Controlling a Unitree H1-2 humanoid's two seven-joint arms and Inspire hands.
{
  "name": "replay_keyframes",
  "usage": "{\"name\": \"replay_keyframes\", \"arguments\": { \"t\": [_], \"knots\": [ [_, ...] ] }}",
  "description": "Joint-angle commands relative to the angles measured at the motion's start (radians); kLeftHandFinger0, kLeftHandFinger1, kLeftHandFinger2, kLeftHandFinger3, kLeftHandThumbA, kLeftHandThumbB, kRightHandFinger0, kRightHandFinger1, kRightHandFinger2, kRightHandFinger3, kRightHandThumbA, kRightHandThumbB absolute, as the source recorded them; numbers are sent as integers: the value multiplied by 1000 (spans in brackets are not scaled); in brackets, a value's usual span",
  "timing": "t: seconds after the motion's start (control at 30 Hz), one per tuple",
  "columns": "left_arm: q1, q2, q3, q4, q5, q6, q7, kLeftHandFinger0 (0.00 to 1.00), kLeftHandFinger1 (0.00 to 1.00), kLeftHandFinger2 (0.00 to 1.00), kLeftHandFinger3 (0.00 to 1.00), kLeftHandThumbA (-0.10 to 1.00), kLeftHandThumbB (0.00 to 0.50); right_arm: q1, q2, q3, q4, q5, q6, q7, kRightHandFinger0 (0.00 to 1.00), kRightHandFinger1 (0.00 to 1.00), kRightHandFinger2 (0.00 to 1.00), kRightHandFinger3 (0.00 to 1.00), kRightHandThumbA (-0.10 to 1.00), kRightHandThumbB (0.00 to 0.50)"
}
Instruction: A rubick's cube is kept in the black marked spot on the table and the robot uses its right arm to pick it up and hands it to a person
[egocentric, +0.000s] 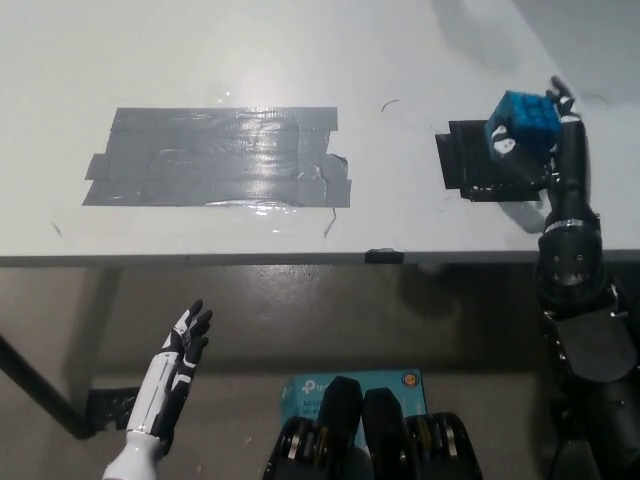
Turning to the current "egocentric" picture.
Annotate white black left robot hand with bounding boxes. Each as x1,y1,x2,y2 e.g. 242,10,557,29
102,298,214,480

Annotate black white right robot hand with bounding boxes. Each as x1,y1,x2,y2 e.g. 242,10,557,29
490,75,600,234

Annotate blue rubik's cube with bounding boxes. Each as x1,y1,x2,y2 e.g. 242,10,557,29
483,89,560,164

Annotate black robot torso blocks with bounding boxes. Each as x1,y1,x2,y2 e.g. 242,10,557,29
262,375,484,480

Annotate black tape square patch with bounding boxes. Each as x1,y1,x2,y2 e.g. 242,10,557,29
434,119,549,204

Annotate black table leg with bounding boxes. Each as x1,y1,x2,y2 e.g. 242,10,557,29
0,332,96,441

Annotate clear tape strip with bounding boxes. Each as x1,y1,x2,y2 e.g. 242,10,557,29
49,201,337,240

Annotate small black tape piece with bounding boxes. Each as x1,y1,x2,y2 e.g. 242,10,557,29
364,246,405,265

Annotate teal router box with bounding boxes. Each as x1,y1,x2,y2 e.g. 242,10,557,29
279,369,427,451

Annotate grey duct tape patch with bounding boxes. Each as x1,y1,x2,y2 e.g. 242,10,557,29
79,106,353,209

